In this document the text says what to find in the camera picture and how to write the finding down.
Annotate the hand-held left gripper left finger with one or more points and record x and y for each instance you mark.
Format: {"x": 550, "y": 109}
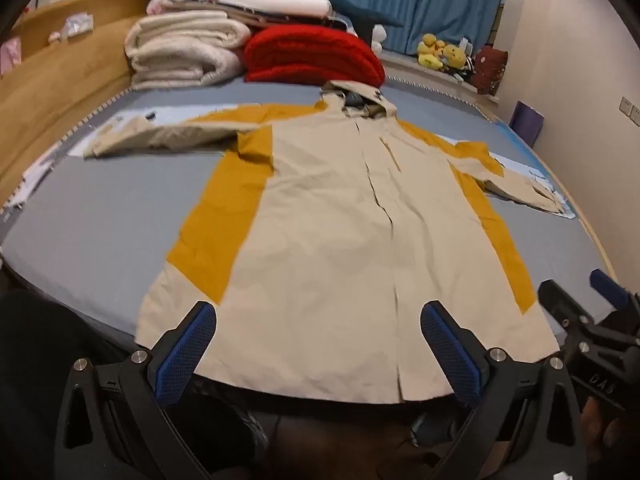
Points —
{"x": 186, "y": 350}

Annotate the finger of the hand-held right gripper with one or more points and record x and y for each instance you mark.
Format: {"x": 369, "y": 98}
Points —
{"x": 565, "y": 305}
{"x": 610, "y": 287}

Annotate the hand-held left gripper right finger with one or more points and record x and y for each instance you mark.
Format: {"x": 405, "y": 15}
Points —
{"x": 450, "y": 350}

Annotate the beige and mustard hooded jacket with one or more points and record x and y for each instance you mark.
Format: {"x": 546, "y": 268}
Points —
{"x": 325, "y": 260}

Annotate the person's right hand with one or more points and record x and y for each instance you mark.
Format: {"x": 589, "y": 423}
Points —
{"x": 597, "y": 417}

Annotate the bed with grey printed sheet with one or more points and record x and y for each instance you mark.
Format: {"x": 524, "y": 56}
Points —
{"x": 100, "y": 210}

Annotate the purple box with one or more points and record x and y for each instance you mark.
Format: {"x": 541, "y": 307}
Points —
{"x": 527, "y": 122}

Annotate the dark red bag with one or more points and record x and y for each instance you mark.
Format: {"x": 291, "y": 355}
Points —
{"x": 490, "y": 70}

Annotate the yellow plush toy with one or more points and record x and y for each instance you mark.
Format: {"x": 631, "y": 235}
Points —
{"x": 431, "y": 51}
{"x": 454, "y": 57}

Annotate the wooden headboard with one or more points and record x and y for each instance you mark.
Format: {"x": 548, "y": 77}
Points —
{"x": 50, "y": 90}

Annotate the cream folded blanket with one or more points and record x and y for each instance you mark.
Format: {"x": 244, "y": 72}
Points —
{"x": 185, "y": 50}

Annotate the white plush toy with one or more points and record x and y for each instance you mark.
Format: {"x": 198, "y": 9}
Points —
{"x": 378, "y": 40}

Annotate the red folded blanket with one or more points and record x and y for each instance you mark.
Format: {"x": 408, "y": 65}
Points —
{"x": 310, "y": 55}

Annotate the clear plastic packet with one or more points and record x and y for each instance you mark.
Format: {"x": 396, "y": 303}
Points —
{"x": 79, "y": 25}

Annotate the wall switch plate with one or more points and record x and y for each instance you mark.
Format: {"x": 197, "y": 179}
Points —
{"x": 631, "y": 110}

